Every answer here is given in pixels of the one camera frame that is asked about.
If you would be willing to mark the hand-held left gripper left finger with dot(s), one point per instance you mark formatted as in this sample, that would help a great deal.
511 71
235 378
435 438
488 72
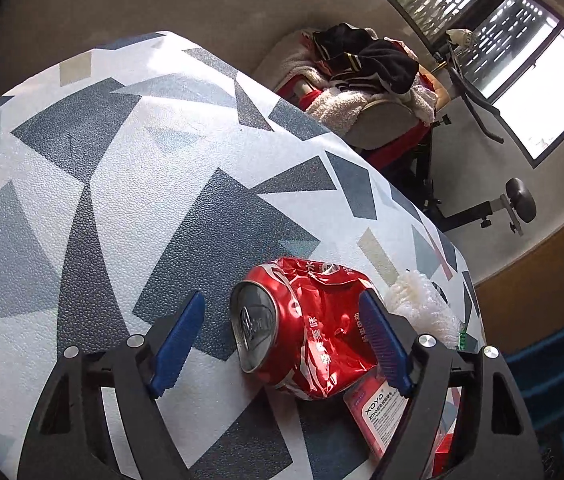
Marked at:
176 345

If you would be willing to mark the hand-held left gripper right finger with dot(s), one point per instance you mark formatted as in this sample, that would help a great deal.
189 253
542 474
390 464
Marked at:
387 345

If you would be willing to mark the crushed red drink can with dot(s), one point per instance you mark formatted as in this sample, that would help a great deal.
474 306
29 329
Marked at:
312 330

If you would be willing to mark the white foam fruit net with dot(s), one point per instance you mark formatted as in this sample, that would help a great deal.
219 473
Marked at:
422 300

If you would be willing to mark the red plastic packet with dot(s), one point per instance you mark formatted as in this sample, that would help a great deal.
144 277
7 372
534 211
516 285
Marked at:
374 415

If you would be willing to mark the green plastic wrapper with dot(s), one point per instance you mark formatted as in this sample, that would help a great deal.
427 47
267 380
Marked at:
464 340

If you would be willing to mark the black exercise bike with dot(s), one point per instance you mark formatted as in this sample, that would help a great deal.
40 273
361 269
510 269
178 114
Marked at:
462 215

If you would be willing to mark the wooden panel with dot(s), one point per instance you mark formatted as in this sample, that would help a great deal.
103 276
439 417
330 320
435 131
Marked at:
547 290

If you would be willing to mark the blue fabric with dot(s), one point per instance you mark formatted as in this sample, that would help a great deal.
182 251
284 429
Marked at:
557 390

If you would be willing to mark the red cloth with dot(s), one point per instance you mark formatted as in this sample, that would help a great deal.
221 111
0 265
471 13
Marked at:
402 145

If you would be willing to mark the beige armchair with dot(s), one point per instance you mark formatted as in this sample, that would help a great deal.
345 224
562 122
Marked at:
387 120

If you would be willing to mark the white fluffy towel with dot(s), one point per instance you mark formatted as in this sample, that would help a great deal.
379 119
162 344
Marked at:
342 107

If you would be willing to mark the white pink cloth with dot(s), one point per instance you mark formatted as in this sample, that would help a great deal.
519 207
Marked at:
422 97

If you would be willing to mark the black striped garment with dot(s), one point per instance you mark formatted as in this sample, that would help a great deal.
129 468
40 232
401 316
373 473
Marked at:
377 60

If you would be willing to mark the window with patterned screens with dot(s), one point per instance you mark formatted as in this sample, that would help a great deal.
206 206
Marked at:
537 85

